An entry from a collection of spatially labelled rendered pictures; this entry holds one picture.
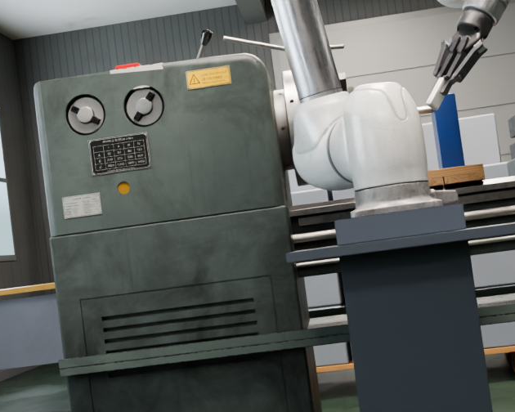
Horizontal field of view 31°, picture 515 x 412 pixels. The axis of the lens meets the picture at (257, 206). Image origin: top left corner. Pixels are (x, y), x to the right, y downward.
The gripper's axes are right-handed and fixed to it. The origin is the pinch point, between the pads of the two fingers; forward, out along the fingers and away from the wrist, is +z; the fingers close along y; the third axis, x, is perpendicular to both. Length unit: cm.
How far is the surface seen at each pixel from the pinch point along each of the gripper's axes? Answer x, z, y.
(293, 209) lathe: -3.7, 35.5, 32.3
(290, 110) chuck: 7.0, 13.5, 39.2
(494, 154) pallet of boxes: -212, -71, 177
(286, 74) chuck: 7.8, 4.0, 48.0
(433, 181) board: -22.1, 13.4, 11.2
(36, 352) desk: -84, 131, 272
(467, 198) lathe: -30.9, 12.6, 7.0
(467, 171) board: -26.4, 7.2, 6.6
